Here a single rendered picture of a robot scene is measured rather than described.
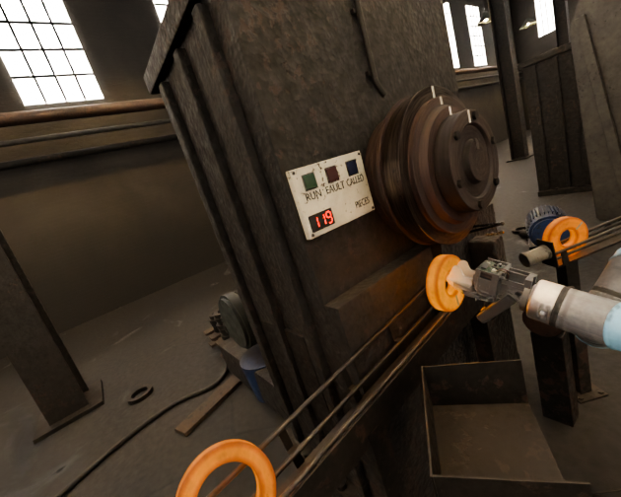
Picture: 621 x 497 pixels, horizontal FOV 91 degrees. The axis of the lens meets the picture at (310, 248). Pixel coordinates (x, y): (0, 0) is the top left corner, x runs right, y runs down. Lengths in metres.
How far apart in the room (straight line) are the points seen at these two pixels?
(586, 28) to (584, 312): 3.12
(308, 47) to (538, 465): 1.04
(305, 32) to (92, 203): 5.96
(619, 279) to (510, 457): 0.45
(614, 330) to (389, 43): 0.97
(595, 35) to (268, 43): 3.15
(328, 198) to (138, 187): 6.05
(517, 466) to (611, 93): 3.25
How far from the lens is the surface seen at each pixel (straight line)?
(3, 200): 6.71
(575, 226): 1.51
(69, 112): 6.20
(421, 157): 0.88
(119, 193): 6.68
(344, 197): 0.86
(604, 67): 3.69
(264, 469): 0.76
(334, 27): 1.05
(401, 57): 1.25
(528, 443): 0.82
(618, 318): 0.80
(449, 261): 0.91
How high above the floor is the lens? 1.21
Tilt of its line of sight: 13 degrees down
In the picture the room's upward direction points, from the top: 18 degrees counter-clockwise
